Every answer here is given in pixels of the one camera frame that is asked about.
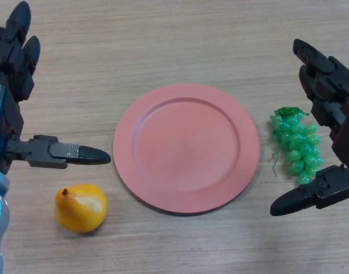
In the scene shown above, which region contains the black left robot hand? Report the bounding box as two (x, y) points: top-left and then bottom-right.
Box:
(0, 1), (112, 175)

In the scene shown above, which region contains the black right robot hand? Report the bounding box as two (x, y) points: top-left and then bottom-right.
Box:
(270, 39), (349, 217)

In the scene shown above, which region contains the yellow pear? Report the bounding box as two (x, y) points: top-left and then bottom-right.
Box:
(54, 183), (108, 234)

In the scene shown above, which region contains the pink round plate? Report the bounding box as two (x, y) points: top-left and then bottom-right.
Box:
(112, 83), (261, 215)

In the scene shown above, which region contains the green grape bunch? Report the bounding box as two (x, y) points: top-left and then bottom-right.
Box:
(269, 107), (325, 186)

